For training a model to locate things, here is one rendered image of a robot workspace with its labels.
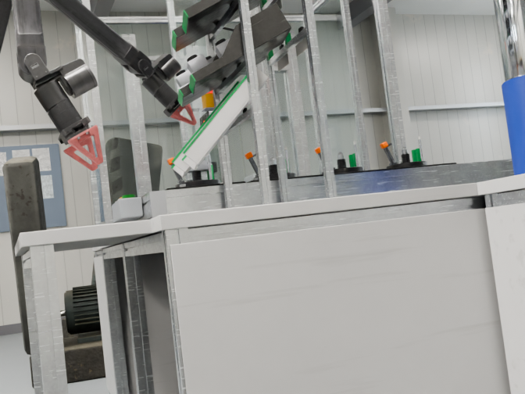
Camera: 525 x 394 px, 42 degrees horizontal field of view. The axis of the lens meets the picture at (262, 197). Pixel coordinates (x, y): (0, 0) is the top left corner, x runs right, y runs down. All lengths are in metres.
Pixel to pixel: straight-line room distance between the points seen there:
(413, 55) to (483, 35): 1.47
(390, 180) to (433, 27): 9.73
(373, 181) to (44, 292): 1.13
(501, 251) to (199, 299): 0.67
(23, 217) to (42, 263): 3.29
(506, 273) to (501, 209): 0.14
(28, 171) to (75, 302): 1.01
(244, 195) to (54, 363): 0.81
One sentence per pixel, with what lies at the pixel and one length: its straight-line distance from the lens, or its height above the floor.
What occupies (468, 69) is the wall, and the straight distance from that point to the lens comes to 12.03.
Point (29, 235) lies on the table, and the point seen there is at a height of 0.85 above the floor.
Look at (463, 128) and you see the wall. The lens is 11.71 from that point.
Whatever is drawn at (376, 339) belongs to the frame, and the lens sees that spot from 1.50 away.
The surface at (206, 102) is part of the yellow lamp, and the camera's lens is 2.37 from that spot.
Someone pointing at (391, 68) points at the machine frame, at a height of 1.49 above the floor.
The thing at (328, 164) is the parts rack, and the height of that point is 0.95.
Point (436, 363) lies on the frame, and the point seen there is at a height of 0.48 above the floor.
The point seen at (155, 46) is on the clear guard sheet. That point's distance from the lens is 3.62.
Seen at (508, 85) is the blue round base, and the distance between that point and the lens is 1.93.
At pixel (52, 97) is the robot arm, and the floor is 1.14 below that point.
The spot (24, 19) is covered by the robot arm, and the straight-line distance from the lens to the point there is 1.57.
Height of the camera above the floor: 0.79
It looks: 4 degrees up
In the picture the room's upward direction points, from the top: 7 degrees counter-clockwise
